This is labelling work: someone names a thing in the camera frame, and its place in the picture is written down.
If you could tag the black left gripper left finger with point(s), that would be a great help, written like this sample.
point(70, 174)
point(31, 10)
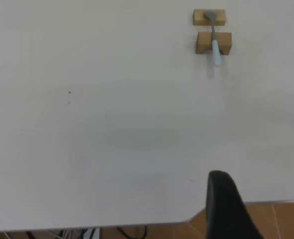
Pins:
point(226, 211)

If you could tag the arched wooden block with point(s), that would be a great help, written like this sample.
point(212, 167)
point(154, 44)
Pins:
point(203, 42)

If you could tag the small white object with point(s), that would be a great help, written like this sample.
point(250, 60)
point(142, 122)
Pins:
point(216, 53)

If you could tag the flat rectangular wooden block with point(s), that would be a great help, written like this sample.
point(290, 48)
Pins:
point(199, 18)

